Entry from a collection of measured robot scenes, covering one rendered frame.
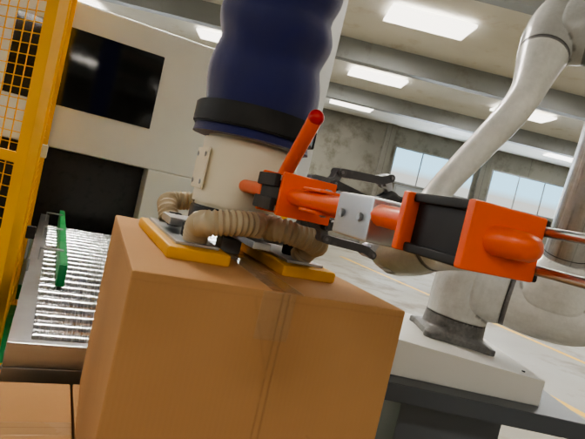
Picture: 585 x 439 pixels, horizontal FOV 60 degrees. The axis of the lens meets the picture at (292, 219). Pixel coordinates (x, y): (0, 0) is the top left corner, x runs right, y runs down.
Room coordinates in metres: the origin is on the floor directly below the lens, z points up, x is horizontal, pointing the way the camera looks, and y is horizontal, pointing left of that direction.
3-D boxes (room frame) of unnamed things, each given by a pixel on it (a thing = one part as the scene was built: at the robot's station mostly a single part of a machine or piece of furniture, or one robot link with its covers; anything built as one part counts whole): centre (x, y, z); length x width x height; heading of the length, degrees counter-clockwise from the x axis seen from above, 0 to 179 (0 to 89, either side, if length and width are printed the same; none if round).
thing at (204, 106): (0.95, 0.11, 1.20); 0.23 x 0.23 x 0.04
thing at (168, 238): (0.91, 0.19, 0.98); 0.34 x 0.10 x 0.05; 25
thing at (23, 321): (2.21, 1.07, 0.50); 2.31 x 0.05 x 0.19; 26
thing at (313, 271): (0.99, 0.02, 0.98); 0.34 x 0.10 x 0.05; 25
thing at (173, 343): (0.95, 0.10, 0.75); 0.60 x 0.40 x 0.40; 22
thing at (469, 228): (0.40, -0.14, 1.09); 0.08 x 0.07 x 0.05; 25
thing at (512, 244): (0.82, -0.08, 1.08); 0.93 x 0.30 x 0.04; 25
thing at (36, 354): (1.29, 0.26, 0.58); 0.70 x 0.03 x 0.06; 116
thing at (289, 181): (0.72, 0.00, 1.08); 0.10 x 0.08 x 0.06; 115
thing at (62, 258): (2.55, 1.17, 0.60); 1.60 x 0.11 x 0.09; 26
